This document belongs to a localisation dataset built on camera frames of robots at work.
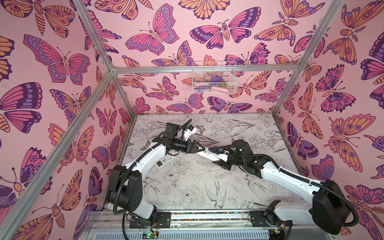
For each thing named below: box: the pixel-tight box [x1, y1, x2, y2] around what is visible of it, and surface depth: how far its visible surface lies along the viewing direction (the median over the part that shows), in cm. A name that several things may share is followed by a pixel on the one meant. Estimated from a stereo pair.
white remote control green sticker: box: [197, 149, 229, 163], surface depth 72 cm
